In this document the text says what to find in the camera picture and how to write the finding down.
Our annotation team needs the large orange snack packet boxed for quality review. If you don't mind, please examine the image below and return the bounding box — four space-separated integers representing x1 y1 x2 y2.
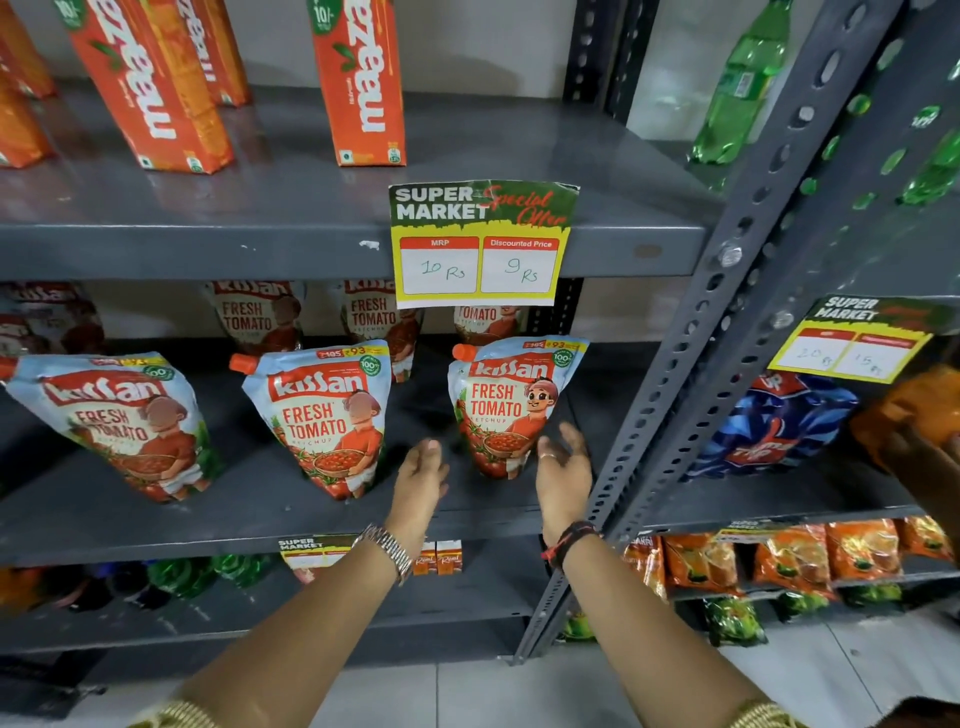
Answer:
849 365 960 470

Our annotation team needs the person's right hand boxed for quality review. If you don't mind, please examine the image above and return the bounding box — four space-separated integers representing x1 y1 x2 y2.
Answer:
534 421 595 547

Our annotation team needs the silver metal wristwatch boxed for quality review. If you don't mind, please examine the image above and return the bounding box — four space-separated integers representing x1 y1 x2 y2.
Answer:
351 523 415 588

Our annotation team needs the orange lying bottle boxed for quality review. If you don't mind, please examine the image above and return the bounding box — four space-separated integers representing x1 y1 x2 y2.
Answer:
0 566 57 616

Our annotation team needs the orange noodle packet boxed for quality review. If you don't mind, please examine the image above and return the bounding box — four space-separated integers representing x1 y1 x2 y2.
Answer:
897 515 957 564
753 525 835 597
622 534 670 601
663 532 740 595
825 519 903 582

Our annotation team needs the green lying bottle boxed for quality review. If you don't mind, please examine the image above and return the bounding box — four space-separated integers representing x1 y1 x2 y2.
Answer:
212 553 275 590
146 557 219 601

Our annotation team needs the blue tomato ketchup pouch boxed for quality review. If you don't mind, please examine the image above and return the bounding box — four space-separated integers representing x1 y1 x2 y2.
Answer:
447 335 591 481

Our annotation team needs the person's dark garment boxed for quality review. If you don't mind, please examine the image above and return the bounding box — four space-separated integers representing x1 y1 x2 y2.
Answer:
870 696 960 728

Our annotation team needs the person's left hand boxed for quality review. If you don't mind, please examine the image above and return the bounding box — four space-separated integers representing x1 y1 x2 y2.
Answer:
384 438 451 558

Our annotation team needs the group of ketchup pouches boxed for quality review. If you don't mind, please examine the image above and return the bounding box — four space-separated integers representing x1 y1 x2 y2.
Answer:
0 279 530 504

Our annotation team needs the orange juice carton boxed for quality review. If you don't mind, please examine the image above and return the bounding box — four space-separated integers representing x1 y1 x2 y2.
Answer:
306 0 408 168
0 78 55 170
0 0 59 100
174 0 252 108
52 0 236 176

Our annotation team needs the gold bangle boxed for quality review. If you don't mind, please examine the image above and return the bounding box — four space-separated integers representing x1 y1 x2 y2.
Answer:
127 699 222 728
723 699 807 728

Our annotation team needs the dark lying bottle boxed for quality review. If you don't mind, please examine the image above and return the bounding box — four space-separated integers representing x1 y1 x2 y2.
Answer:
71 562 170 612

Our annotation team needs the green yellow price label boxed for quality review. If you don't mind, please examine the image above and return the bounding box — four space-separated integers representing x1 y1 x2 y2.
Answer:
768 294 950 385
712 519 789 544
388 180 581 310
277 534 360 573

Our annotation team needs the person's left forearm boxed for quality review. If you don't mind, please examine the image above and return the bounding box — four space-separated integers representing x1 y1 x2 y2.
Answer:
127 551 399 728

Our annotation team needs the blue snack packet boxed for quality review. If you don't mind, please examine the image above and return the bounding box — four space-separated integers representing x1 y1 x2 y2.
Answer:
686 405 819 481
738 372 860 451

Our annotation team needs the green plastic soda bottle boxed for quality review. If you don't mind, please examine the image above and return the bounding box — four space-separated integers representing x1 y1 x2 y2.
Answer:
686 0 795 168

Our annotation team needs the grey metal shelf rack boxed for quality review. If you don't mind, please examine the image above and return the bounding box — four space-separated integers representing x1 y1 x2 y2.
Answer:
0 0 905 669
540 0 960 646

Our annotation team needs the person's right forearm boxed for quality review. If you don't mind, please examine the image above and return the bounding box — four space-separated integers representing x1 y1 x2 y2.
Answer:
558 536 807 728

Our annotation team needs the black and red wristband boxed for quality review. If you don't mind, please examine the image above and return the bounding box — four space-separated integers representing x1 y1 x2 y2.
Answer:
541 520 603 573

